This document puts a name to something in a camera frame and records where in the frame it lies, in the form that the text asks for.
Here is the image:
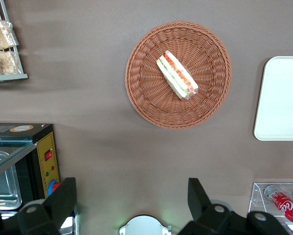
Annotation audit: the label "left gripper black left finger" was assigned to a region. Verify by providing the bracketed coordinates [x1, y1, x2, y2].
[0, 177, 78, 235]

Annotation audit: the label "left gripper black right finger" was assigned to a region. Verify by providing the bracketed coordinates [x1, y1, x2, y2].
[177, 177, 293, 235]

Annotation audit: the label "sandwich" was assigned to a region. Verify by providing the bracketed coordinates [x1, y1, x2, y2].
[156, 50, 199, 100]

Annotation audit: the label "round brown wicker basket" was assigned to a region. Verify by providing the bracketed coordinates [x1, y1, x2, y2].
[124, 21, 233, 129]

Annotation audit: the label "cream plastic tray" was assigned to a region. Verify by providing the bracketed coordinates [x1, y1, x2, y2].
[253, 56, 293, 141]

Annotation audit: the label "clear acrylic bottle rack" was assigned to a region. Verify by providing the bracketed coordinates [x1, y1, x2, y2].
[248, 182, 293, 235]

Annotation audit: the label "metal pan in warmer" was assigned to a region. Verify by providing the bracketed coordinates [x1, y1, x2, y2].
[0, 150, 23, 211]

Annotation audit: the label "red cola bottle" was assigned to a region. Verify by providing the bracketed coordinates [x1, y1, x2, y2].
[264, 185, 293, 229]

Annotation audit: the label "clear bag of snacks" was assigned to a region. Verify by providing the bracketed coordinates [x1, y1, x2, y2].
[0, 20, 20, 50]
[0, 49, 22, 76]

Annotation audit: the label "grey wire snack rack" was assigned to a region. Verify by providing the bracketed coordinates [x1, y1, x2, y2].
[0, 0, 29, 83]

